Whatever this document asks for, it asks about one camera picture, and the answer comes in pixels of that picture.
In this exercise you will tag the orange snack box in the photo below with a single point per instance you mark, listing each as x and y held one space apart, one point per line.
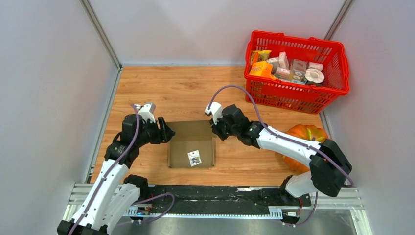
261 69

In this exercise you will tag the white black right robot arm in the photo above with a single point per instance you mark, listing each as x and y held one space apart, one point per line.
328 167

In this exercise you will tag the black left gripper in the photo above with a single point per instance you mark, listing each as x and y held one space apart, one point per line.
163 135

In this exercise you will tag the red plastic shopping basket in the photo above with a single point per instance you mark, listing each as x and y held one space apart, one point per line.
302 98

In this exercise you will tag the aluminium frame rail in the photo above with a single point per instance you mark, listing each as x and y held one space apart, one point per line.
348 199

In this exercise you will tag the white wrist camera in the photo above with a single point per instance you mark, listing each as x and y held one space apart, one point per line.
146 111
215 110

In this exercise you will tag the white round tape roll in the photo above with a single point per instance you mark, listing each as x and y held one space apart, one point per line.
314 75

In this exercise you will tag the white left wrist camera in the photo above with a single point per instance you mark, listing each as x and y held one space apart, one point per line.
146 111

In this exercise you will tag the white pink carton box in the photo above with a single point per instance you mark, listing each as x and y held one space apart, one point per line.
283 60

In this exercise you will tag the brown cardboard paper box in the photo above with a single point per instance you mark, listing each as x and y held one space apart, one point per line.
191 136

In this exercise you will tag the orange pumpkin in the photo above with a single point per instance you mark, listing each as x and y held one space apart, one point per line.
305 132

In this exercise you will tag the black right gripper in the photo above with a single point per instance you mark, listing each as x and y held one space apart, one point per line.
216 129

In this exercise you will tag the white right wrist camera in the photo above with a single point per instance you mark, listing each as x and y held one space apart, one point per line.
215 110

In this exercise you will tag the yellow snack bag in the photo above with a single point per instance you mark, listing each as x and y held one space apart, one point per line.
259 55

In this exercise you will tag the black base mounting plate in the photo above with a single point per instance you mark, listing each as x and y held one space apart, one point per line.
217 200

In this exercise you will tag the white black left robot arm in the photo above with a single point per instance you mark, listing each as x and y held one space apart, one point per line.
110 172

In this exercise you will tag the small white paper packet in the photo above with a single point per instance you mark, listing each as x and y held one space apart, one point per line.
194 158

